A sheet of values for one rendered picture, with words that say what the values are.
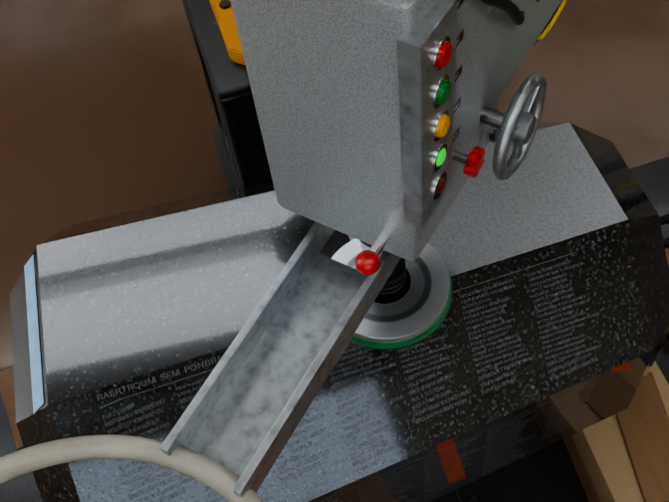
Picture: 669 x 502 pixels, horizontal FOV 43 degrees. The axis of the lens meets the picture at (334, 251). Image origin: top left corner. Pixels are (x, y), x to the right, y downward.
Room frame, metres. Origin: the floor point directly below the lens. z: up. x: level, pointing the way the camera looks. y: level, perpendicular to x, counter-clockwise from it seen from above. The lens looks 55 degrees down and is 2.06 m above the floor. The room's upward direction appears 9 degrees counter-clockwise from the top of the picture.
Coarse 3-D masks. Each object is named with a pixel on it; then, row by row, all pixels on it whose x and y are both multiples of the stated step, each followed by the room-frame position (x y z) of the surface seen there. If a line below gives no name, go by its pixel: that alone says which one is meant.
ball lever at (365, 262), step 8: (384, 232) 0.64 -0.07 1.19; (376, 240) 0.63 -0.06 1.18; (384, 240) 0.63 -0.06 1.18; (376, 248) 0.62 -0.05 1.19; (360, 256) 0.60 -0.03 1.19; (368, 256) 0.60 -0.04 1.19; (376, 256) 0.60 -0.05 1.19; (360, 264) 0.59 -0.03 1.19; (368, 264) 0.59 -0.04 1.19; (376, 264) 0.59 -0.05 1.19; (360, 272) 0.59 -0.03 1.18; (368, 272) 0.58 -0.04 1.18
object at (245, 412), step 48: (288, 288) 0.65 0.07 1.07; (336, 288) 0.65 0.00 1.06; (240, 336) 0.57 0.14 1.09; (288, 336) 0.59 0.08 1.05; (336, 336) 0.55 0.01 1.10; (240, 384) 0.53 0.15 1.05; (288, 384) 0.52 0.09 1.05; (192, 432) 0.47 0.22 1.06; (240, 432) 0.46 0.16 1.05; (288, 432) 0.44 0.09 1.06; (240, 480) 0.38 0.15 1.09
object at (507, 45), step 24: (480, 0) 0.72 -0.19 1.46; (504, 0) 0.75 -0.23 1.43; (528, 0) 0.90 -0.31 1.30; (552, 0) 0.99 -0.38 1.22; (504, 24) 0.84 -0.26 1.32; (528, 24) 0.91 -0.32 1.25; (504, 48) 0.84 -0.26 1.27; (528, 48) 0.92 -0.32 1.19; (504, 72) 0.85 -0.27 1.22; (480, 144) 0.85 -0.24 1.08
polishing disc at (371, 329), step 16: (352, 240) 0.86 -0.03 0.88; (336, 256) 0.83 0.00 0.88; (352, 256) 0.82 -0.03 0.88; (432, 256) 0.80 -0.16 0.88; (416, 272) 0.77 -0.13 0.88; (432, 272) 0.77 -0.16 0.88; (448, 272) 0.76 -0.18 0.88; (416, 288) 0.74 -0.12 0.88; (432, 288) 0.74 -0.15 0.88; (448, 288) 0.73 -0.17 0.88; (400, 304) 0.72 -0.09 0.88; (416, 304) 0.71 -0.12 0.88; (432, 304) 0.71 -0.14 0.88; (368, 320) 0.70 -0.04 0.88; (384, 320) 0.69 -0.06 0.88; (400, 320) 0.69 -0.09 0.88; (416, 320) 0.68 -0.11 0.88; (432, 320) 0.68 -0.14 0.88; (368, 336) 0.67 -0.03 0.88; (384, 336) 0.66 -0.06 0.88; (400, 336) 0.66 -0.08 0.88
